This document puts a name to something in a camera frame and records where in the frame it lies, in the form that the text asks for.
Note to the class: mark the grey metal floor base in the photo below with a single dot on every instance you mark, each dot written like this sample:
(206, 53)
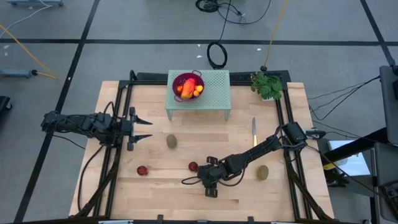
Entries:
(34, 2)
(15, 73)

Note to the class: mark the green potted plant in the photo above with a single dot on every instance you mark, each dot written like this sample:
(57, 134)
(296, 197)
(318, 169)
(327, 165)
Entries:
(265, 87)

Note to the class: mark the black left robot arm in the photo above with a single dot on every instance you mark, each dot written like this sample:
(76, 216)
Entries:
(71, 123)

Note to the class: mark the yellow broom stick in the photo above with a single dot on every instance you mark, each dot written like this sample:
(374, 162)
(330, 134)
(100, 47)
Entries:
(263, 68)

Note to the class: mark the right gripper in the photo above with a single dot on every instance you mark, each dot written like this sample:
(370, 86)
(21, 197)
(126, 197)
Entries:
(214, 172)

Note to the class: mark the black chair caster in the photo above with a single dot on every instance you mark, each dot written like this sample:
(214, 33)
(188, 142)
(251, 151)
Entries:
(3, 102)

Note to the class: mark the grey metal cabinet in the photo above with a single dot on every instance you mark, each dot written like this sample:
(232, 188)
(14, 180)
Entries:
(385, 174)
(388, 102)

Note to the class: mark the orange yellow toy pear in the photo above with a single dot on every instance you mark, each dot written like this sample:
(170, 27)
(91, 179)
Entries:
(179, 89)
(196, 93)

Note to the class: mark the pale green perforated metal stand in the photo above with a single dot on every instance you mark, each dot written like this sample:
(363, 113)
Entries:
(217, 90)

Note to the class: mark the white box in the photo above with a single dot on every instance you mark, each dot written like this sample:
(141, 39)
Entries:
(351, 166)

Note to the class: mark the red orange toy mango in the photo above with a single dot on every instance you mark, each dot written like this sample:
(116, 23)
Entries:
(189, 88)

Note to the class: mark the brown green toy kiwi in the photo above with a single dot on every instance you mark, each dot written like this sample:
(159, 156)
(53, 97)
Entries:
(172, 141)
(262, 172)

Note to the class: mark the black aluminium table frame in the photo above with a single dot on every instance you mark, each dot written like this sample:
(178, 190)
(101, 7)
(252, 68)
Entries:
(124, 83)

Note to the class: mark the small red orange toy fruit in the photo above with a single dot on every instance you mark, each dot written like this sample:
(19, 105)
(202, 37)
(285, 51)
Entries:
(200, 88)

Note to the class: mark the magenta plastic colander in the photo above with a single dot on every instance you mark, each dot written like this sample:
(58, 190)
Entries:
(178, 79)

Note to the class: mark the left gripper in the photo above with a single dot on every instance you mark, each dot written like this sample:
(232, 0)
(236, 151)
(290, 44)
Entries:
(119, 127)

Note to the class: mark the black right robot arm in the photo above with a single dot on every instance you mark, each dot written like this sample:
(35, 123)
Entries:
(261, 148)

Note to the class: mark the black perforated frame panel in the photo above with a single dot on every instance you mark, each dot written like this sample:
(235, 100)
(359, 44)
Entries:
(241, 77)

